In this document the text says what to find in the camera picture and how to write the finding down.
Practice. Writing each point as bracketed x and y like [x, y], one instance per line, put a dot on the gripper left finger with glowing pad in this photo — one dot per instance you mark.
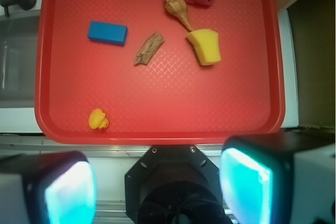
[48, 188]

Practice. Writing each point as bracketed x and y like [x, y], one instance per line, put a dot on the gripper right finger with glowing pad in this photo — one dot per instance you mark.
[284, 177]

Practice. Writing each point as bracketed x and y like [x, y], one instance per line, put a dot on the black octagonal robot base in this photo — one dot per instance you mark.
[174, 184]

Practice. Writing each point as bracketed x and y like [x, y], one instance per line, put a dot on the yellow rubber duck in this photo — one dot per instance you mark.
[98, 120]

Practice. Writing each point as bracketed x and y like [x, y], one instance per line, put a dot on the red plastic tray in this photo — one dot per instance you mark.
[173, 99]

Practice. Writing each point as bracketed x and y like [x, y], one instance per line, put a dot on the yellow sponge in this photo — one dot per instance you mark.
[206, 46]

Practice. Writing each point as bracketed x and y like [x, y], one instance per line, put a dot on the blue rectangular block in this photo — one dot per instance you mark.
[107, 33]

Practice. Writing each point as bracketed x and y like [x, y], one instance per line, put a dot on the brown wood piece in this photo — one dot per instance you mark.
[149, 49]

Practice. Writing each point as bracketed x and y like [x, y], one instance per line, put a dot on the tan spiral seashell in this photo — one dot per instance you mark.
[178, 9]

